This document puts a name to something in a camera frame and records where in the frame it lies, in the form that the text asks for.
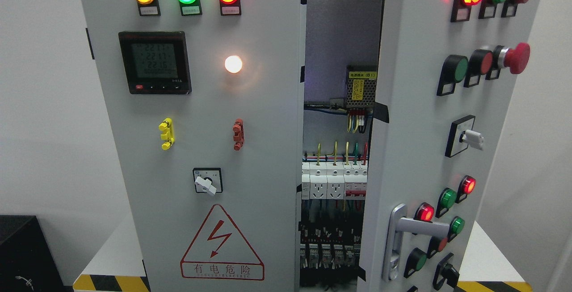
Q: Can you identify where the black digital power meter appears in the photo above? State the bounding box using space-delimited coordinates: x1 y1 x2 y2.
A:
118 31 192 94

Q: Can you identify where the grey cabinet door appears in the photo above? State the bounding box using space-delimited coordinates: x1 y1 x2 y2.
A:
81 0 306 292
357 0 539 292

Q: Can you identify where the red emergency stop button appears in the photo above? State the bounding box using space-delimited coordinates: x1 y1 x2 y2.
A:
485 42 530 80

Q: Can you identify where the perforated metal power supply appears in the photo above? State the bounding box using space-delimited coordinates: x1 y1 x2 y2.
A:
345 65 378 108

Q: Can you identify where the black box at left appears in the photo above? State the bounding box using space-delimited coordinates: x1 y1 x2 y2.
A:
0 215 65 292

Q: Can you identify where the red terminal connector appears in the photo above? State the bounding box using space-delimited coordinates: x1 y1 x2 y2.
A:
232 118 244 151

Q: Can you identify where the white socket breaker row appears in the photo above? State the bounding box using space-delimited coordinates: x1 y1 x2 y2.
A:
302 161 368 200

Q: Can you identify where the white rotary selector switch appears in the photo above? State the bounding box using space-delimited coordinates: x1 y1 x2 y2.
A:
192 167 223 196

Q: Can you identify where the red electric warning sticker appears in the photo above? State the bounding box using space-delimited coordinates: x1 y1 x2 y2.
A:
180 204 265 280

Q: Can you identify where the relay terminal block row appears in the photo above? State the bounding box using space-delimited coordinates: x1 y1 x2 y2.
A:
298 221 362 270

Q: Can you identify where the silver door handle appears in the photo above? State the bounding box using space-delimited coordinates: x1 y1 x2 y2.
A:
382 203 450 282

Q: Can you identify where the yellow terminal connector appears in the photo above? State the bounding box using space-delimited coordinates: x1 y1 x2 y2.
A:
159 117 175 151

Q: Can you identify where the right door selector switch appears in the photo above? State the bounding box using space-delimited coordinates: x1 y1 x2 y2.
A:
445 115 484 157

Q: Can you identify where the white glowing indicator light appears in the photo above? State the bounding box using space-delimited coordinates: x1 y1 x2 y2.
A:
224 55 243 74

